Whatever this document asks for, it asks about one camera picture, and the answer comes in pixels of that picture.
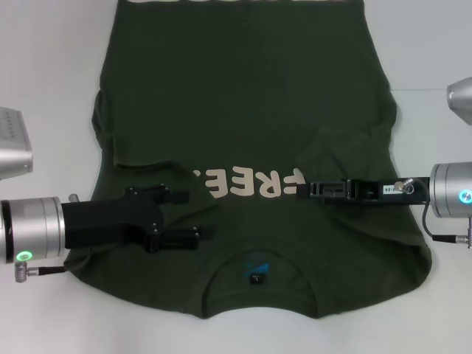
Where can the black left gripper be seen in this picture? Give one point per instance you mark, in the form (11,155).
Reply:
(107,221)

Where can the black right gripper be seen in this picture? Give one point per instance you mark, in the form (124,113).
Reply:
(372,190)

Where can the dark green printed t-shirt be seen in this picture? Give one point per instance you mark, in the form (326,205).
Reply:
(239,92)

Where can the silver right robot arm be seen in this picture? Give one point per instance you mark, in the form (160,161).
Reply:
(448,191)

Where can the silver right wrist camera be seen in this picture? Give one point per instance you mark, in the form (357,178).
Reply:
(461,99)

